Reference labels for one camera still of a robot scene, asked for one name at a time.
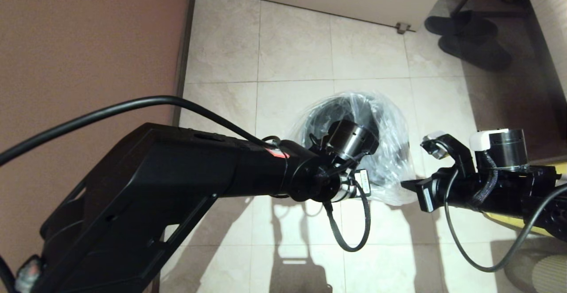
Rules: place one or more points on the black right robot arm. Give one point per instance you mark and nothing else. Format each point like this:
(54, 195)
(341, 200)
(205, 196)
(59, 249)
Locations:
(500, 186)

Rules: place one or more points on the grey metal trash bin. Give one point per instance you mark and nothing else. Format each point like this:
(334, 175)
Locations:
(319, 115)

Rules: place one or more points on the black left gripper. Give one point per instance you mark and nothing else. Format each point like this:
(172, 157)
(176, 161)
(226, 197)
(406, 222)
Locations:
(361, 183)

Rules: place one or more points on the light wooden cabinet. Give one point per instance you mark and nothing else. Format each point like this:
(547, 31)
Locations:
(549, 18)

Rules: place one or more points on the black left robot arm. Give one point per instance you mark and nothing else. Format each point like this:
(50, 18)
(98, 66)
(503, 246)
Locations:
(155, 195)

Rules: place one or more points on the clear plastic trash bag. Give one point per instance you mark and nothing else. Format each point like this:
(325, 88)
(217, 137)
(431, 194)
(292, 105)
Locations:
(398, 151)

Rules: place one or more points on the yellow bag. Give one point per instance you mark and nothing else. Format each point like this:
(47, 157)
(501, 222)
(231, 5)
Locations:
(509, 222)

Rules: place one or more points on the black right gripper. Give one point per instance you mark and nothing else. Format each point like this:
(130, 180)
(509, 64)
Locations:
(427, 197)

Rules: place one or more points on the black slipper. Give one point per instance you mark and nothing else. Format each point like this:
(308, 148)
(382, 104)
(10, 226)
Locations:
(478, 51)
(460, 22)

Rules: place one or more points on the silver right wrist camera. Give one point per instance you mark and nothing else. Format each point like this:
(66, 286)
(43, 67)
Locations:
(434, 144)

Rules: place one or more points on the metal door stop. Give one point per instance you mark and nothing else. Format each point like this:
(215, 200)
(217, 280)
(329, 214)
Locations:
(402, 28)

